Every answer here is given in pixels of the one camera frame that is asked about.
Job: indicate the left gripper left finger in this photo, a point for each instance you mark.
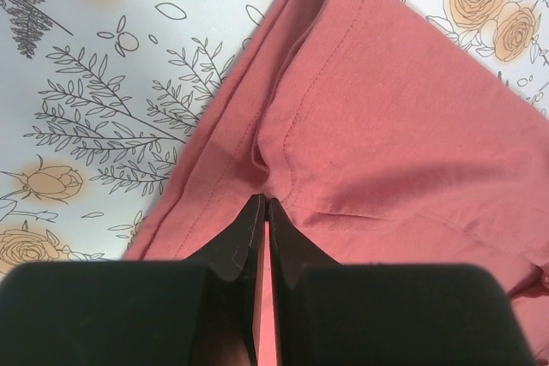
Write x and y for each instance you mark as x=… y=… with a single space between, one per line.
x=202 y=310

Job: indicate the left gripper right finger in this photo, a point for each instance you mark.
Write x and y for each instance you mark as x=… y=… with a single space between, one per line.
x=328 y=313

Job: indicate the pink t shirt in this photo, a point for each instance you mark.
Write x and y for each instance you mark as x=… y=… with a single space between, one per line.
x=383 y=141

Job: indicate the floral table mat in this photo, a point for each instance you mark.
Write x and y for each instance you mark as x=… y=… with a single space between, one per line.
x=99 y=97

